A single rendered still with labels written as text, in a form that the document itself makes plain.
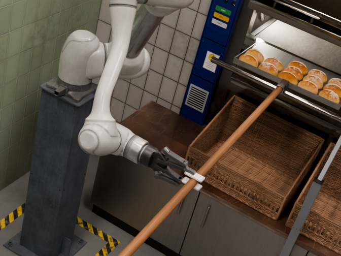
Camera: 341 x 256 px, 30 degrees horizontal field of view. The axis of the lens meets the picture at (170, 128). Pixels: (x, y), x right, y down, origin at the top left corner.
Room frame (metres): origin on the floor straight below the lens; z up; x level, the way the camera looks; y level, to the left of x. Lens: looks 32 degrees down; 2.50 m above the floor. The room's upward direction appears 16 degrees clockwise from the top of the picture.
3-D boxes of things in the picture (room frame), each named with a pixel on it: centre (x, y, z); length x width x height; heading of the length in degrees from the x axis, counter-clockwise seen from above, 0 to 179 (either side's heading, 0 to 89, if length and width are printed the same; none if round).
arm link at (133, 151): (1.86, 0.09, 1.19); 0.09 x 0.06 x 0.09; 160
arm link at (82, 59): (2.48, 0.47, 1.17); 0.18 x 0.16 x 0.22; 114
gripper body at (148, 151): (1.84, 0.02, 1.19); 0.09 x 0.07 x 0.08; 70
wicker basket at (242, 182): (2.79, -0.46, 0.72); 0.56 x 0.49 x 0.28; 68
